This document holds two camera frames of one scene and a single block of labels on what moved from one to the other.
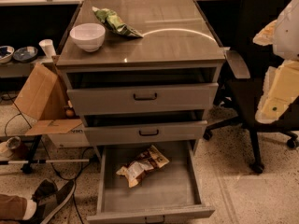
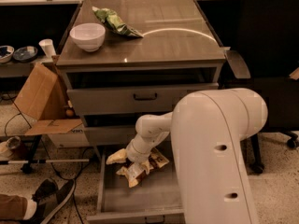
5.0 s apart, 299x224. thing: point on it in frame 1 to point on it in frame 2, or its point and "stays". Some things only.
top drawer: [142, 98] stays
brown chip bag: [149, 160] stays
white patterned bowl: [6, 53] stays
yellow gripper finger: [265, 36] to [119, 157]
